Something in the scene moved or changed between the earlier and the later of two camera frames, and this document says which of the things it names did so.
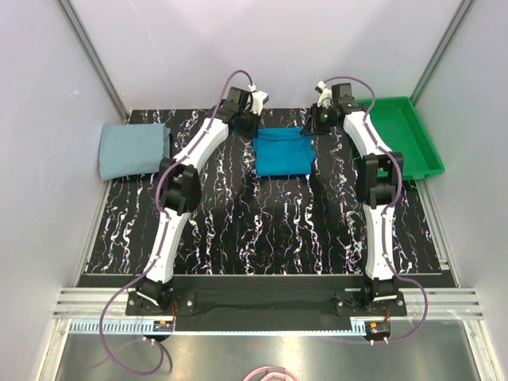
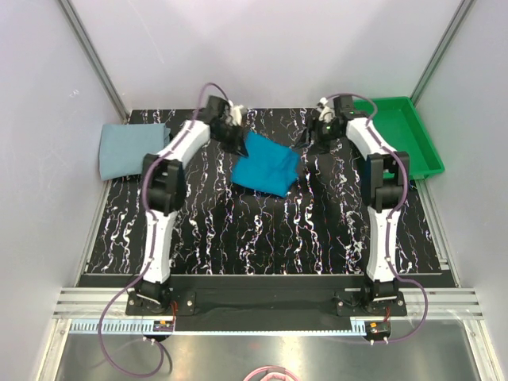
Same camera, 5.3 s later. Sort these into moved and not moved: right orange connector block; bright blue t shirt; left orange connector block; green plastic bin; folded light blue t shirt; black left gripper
Moved: bright blue t shirt; black left gripper
Not moved: green plastic bin; right orange connector block; left orange connector block; folded light blue t shirt
